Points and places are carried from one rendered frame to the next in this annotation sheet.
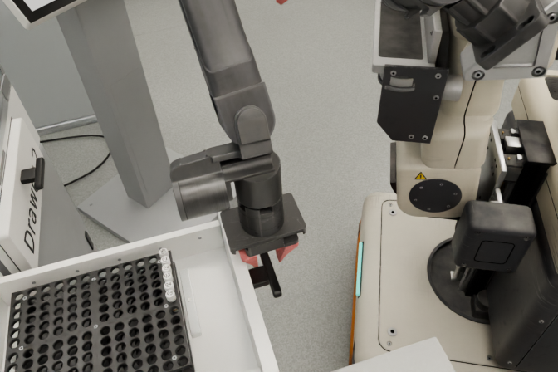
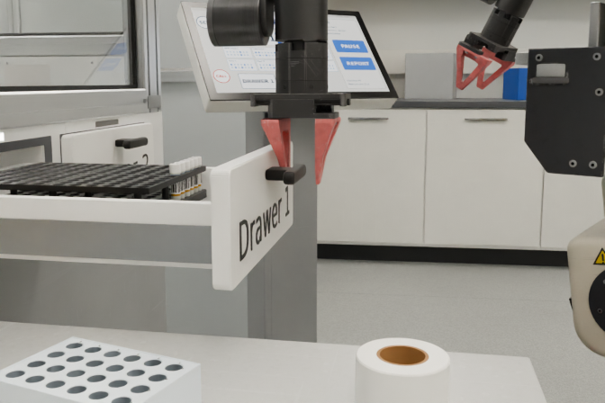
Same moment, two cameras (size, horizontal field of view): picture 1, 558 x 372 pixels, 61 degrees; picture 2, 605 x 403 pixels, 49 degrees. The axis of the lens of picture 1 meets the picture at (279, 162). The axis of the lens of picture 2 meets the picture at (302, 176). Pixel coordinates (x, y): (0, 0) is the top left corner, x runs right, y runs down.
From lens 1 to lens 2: 0.63 m
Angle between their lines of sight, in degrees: 43
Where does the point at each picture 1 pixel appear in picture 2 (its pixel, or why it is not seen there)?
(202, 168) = not seen: outside the picture
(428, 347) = (509, 360)
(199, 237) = not seen: hidden behind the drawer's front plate
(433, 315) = not seen: outside the picture
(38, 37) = not seen: hidden behind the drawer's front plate
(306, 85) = (561, 381)
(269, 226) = (299, 75)
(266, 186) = (299, 3)
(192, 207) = (220, 10)
